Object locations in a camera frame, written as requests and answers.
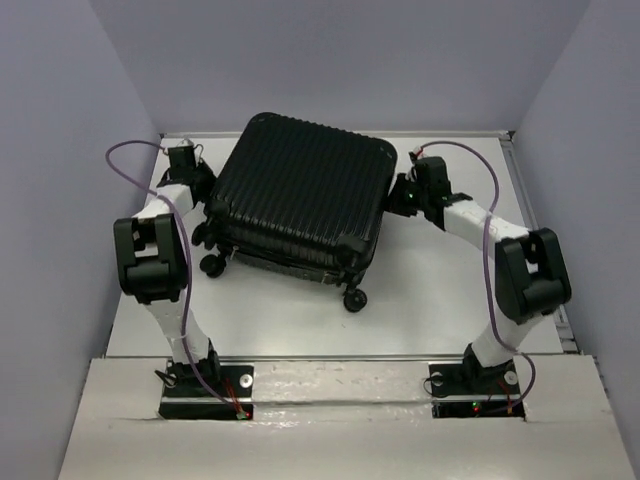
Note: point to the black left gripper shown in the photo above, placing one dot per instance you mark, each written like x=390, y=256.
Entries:
x=203, y=166

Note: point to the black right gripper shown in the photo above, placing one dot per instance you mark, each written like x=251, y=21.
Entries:
x=393, y=200

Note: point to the black ribbed hard suitcase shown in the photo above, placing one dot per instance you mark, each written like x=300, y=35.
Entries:
x=300, y=199

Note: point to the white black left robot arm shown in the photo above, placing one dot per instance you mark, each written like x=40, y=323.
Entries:
x=154, y=262

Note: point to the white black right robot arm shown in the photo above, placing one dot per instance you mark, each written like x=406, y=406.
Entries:
x=524, y=271

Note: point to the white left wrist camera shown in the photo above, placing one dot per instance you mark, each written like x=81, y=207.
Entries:
x=198, y=148

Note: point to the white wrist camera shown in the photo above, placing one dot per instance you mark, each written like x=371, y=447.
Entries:
x=419, y=166
x=198, y=148

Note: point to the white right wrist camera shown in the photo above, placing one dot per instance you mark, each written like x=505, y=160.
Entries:
x=419, y=166

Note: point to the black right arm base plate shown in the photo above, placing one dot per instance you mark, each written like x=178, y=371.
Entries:
x=457, y=395

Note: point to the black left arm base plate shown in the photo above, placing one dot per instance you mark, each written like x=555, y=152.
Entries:
x=228, y=399

